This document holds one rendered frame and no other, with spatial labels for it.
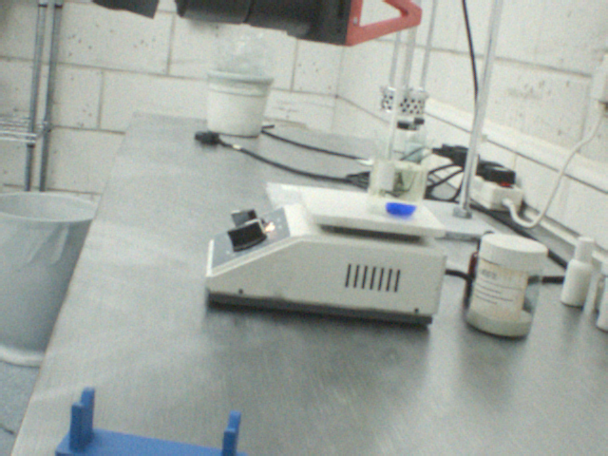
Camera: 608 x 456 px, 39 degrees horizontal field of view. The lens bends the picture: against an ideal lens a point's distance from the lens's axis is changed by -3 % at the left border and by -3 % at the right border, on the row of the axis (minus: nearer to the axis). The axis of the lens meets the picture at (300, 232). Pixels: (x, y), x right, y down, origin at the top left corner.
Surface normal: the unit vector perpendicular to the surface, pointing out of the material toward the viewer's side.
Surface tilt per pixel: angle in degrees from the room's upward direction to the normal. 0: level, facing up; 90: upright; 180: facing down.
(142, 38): 90
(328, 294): 90
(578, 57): 90
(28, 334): 94
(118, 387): 0
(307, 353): 0
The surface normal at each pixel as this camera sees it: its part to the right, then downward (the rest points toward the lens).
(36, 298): 0.25, 0.32
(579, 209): -0.98, -0.10
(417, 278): 0.07, 0.24
